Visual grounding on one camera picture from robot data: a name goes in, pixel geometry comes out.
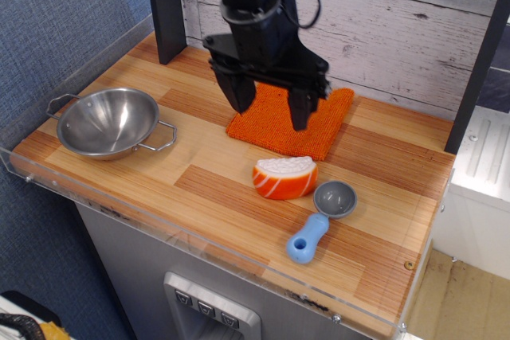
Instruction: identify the white ribbed side counter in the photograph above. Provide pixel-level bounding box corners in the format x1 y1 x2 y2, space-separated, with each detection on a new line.
431 106 509 279

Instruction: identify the silver dispenser button panel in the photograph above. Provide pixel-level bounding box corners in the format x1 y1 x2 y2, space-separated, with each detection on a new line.
163 272 262 339

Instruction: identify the toy salmon sushi piece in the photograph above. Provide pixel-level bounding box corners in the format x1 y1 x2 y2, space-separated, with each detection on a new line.
252 156 319 200

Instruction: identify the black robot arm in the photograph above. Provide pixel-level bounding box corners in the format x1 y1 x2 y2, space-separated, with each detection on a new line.
203 0 331 131

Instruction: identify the clear acrylic table guard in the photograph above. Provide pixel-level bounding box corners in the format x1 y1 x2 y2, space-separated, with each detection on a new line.
11 35 453 339

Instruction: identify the orange red cloth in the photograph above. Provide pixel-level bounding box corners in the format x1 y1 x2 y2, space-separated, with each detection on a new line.
226 84 355 161

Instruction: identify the dark right frame post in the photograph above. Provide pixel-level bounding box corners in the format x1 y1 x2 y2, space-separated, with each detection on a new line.
444 0 509 154

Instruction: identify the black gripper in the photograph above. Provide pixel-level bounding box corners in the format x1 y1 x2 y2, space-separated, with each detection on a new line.
203 11 331 131

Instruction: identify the stainless steel bowl with handles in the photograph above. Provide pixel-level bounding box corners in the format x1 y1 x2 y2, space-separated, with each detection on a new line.
45 88 178 160

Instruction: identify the black and yellow object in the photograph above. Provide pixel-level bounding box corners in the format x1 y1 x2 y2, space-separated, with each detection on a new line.
1 291 73 339

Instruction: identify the blue and grey spoon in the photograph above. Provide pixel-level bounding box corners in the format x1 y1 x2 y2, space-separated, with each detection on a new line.
286 181 358 264

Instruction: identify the dark frame post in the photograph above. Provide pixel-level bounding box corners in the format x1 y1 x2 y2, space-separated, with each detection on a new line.
150 0 187 64
444 0 509 154

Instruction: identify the dark left frame post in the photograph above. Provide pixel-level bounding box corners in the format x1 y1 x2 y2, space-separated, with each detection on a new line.
150 0 187 64

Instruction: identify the grey toy fridge cabinet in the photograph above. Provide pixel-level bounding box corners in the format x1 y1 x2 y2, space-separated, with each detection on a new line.
77 205 364 339

